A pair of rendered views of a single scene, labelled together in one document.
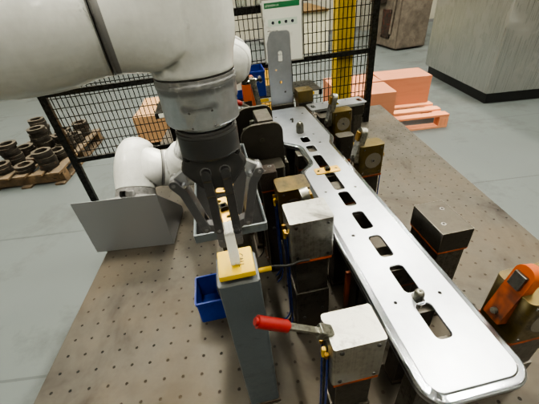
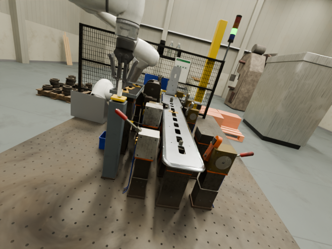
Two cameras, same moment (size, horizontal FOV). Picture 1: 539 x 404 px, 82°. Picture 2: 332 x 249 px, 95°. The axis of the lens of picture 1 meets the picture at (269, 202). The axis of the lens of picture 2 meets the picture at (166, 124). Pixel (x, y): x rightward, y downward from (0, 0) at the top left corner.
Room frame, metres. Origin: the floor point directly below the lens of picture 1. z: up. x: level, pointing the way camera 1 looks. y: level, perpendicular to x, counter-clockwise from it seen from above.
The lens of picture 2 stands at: (-0.31, -0.18, 1.35)
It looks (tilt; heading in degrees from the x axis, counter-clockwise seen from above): 22 degrees down; 1
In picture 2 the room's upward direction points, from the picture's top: 14 degrees clockwise
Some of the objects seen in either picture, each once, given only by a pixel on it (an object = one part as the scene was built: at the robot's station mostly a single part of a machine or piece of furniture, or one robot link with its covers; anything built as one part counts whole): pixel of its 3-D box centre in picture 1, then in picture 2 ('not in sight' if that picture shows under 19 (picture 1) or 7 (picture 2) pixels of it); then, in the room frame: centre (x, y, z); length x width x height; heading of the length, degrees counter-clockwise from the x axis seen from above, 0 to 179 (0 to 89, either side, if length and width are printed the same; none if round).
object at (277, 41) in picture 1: (280, 70); (173, 81); (1.62, -0.12, 1.17); 0.12 x 0.01 x 0.34; 97
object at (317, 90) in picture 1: (238, 98); (154, 87); (1.76, 0.11, 1.01); 0.90 x 0.22 x 0.03; 97
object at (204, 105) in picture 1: (200, 98); (127, 31); (0.37, 0.07, 1.43); 0.09 x 0.09 x 0.06
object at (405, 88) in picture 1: (380, 101); (217, 121); (3.66, -1.46, 0.23); 1.29 x 0.89 x 0.47; 88
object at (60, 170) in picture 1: (44, 145); (69, 86); (3.46, 2.51, 0.22); 1.21 x 0.84 x 0.44; 179
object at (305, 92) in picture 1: (304, 121); (177, 105); (1.65, -0.24, 0.88); 0.08 x 0.08 x 0.36; 7
